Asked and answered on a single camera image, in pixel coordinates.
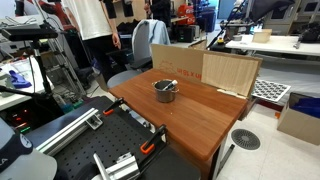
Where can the person in white shirt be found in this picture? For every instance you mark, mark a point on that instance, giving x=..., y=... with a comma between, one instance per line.
x=97, y=31

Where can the black perforated breadboard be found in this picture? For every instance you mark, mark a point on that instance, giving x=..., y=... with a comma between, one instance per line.
x=117, y=136

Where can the right black orange clamp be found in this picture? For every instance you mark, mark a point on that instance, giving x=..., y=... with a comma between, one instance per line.
x=149, y=145

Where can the round floor drain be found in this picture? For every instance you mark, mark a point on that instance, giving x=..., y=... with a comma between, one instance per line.
x=245, y=139

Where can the small wooden box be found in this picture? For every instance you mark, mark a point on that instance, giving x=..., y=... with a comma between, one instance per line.
x=262, y=36

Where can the small steel pot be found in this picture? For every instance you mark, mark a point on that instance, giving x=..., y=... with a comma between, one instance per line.
x=164, y=96

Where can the checkerboard calibration board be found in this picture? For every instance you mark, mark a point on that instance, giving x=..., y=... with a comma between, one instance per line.
x=270, y=91

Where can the black and white marker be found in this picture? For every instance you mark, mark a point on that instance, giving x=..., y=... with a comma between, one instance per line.
x=170, y=85

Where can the black camera on tripod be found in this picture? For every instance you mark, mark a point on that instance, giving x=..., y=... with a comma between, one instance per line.
x=33, y=35

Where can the cardboard box with blue cloth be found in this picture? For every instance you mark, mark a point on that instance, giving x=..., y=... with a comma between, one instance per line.
x=300, y=118

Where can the grey office chair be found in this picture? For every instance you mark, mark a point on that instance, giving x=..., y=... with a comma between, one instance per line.
x=146, y=33

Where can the black orange clamp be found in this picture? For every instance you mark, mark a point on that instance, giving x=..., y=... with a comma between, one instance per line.
x=149, y=145
x=115, y=104

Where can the left black orange clamp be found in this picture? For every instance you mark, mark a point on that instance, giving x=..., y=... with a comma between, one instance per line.
x=115, y=104

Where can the wooden table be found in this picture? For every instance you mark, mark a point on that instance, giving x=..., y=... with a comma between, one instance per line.
x=198, y=120

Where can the brown cardboard backdrop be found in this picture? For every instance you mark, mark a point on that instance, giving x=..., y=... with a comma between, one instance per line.
x=230, y=73

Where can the long aluminium extrusion rail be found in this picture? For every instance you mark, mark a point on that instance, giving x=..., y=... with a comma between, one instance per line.
x=91, y=119

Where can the short aluminium extrusion bracket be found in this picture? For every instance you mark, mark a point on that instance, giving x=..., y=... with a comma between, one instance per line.
x=125, y=168

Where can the white background table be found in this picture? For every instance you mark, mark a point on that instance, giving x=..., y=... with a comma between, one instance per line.
x=278, y=44

